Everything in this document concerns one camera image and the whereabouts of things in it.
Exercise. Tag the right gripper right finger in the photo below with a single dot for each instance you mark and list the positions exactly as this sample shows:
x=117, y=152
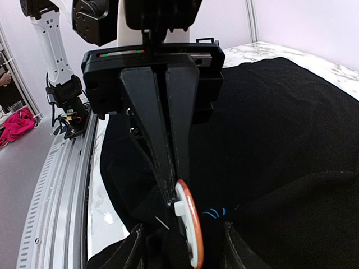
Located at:
x=236, y=253

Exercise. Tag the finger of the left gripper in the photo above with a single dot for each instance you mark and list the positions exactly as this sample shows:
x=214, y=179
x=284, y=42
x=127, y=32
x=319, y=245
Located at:
x=141, y=88
x=181, y=81

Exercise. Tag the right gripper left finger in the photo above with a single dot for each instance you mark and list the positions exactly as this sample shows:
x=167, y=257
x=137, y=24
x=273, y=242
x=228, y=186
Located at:
x=136, y=252

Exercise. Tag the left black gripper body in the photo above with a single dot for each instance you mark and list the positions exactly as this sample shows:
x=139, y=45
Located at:
x=101, y=70

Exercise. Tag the round orange white brooch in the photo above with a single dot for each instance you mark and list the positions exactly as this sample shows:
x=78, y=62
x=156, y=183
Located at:
x=185, y=210

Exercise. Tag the black t-shirt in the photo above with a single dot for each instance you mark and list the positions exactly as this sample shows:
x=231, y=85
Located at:
x=278, y=160

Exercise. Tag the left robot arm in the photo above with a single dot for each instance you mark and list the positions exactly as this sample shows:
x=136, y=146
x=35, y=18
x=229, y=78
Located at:
x=68, y=29

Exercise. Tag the black open brooch case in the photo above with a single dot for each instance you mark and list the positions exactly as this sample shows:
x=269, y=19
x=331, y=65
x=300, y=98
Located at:
x=207, y=41

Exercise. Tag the pink cloth in background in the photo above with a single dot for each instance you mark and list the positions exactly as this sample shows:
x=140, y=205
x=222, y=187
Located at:
x=17, y=125

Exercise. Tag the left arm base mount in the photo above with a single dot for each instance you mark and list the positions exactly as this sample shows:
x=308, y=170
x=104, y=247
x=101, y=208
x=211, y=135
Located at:
x=68, y=109

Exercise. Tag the aluminium front rail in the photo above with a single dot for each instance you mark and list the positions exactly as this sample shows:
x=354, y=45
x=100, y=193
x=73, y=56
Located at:
x=54, y=234

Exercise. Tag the right aluminium frame post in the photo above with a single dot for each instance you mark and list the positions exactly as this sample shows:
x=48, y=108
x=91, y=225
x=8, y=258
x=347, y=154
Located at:
x=252, y=21

